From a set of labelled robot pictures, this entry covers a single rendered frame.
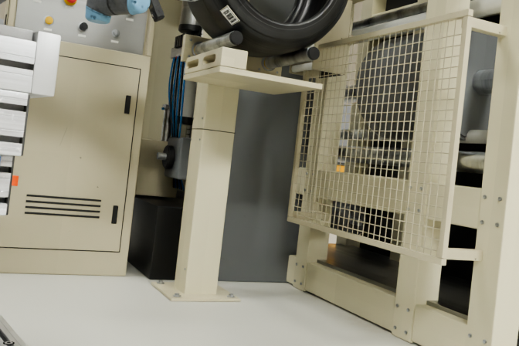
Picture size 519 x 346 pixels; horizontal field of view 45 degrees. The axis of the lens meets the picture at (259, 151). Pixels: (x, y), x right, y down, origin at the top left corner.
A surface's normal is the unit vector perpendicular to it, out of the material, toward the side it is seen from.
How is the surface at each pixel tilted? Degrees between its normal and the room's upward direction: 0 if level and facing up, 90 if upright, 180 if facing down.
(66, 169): 90
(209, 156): 90
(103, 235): 90
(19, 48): 90
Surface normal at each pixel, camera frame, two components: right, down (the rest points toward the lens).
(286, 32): 0.41, 0.22
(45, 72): 0.57, 0.05
